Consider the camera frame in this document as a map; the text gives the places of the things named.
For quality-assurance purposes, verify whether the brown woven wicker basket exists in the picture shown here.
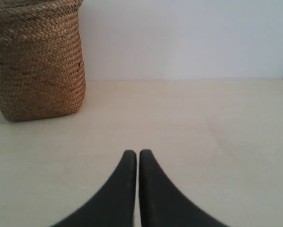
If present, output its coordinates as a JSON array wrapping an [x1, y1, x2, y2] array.
[[0, 0, 86, 122]]

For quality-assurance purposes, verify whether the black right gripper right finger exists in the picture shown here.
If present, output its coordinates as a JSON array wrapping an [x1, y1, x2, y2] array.
[[138, 149, 226, 227]]

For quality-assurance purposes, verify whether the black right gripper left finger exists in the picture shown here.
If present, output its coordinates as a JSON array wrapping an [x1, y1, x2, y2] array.
[[54, 150, 137, 227]]

